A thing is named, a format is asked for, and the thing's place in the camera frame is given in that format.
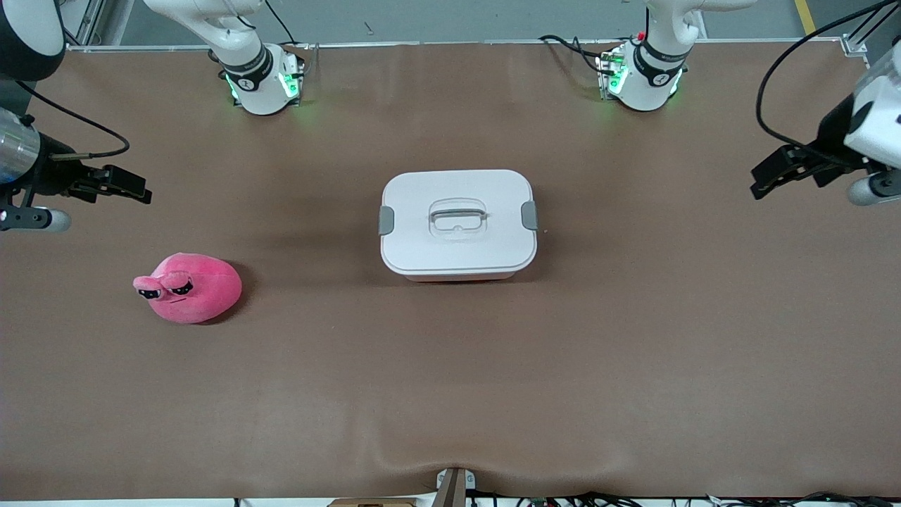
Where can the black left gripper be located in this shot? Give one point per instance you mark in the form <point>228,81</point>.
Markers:
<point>833,138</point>

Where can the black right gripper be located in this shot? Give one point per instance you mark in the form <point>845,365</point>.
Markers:
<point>53,176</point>

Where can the pink plush toy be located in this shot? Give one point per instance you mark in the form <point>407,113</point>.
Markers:
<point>200,289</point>

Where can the white box lid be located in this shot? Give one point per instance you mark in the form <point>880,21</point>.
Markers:
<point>422,246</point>

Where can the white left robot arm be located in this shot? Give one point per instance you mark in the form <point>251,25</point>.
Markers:
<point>651,81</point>

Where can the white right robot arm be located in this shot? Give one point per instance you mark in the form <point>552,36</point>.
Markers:
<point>257,88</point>

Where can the pink translucent plastic box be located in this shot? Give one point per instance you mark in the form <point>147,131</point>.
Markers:
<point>457,278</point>

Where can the brown table mat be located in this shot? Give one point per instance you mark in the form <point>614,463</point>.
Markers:
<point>450,394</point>

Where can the brown wooden board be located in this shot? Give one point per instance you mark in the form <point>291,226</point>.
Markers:
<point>373,503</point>

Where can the aluminium frame post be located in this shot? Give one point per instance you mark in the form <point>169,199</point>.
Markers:
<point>862,35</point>

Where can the aluminium frame struts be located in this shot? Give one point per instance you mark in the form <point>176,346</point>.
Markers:
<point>91,24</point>

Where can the silver table edge rail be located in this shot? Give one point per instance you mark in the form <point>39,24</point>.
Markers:
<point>422,44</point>

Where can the metal table clamp bracket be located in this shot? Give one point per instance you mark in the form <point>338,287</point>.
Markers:
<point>454,486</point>

